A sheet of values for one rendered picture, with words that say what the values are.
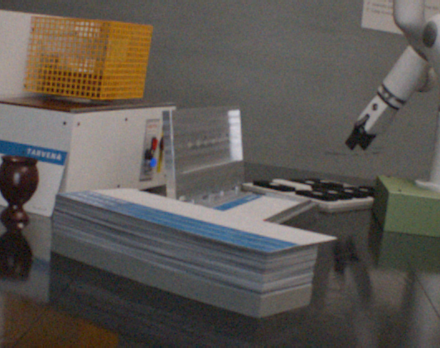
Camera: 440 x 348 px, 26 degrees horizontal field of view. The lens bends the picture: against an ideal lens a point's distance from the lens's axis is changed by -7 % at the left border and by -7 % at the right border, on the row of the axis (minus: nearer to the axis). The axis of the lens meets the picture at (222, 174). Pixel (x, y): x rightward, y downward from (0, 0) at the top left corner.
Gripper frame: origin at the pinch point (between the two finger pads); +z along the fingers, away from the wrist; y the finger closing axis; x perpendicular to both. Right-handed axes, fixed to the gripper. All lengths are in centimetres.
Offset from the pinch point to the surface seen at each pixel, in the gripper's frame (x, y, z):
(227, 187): -6, -56, 8
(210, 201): -10, -66, 8
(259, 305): -59, -125, -23
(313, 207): -19.8, -43.1, 1.7
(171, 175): -12, -86, -1
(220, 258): -50, -125, -23
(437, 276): -62, -73, -23
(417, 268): -57, -70, -20
